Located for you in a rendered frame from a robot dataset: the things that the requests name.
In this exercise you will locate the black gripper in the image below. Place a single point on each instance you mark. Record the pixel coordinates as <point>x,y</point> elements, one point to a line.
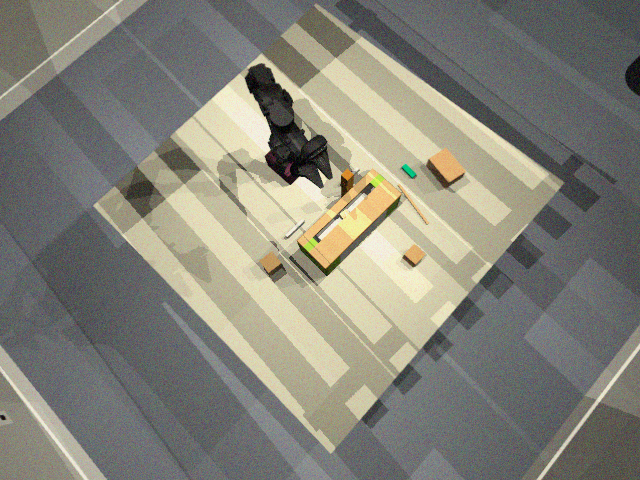
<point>311,156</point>

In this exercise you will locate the small green block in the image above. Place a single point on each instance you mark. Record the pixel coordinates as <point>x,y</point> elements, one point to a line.
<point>408,171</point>

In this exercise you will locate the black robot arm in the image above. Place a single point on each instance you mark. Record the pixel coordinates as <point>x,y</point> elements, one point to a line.
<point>276,105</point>

